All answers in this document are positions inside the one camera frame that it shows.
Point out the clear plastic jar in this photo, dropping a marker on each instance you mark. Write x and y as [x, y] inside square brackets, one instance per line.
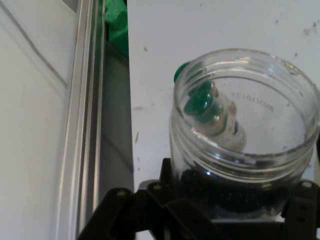
[237, 157]

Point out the black seeds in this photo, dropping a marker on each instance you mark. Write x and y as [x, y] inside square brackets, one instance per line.
[237, 197]

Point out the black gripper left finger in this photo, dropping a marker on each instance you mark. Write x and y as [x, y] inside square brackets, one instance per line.
[155, 215]

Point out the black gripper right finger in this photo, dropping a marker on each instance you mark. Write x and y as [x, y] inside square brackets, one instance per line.
[305, 215]

